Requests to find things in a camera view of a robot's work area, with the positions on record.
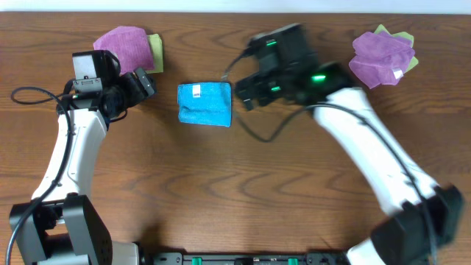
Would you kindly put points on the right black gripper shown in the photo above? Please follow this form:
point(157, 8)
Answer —
point(263, 96)

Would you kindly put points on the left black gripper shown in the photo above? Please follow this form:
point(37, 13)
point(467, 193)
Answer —
point(138, 95)

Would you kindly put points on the blue microfiber cloth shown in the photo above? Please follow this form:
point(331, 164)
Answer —
point(205, 103)

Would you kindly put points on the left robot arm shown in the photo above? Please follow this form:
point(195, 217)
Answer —
point(59, 225)

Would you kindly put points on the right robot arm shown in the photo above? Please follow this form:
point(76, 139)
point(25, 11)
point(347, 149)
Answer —
point(422, 216)

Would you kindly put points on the folded purple cloth left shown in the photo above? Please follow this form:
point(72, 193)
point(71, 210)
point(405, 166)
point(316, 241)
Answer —
point(130, 45)

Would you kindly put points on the folded green cloth left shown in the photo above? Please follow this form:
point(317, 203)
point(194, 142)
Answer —
point(156, 46)

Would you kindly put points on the crumpled purple cloth right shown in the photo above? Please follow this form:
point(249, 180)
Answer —
point(381, 59)

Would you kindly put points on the green cloth right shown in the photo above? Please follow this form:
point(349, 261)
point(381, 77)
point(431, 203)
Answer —
point(381, 30)

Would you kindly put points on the black mounting rail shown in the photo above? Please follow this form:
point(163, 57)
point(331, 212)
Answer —
point(310, 258)

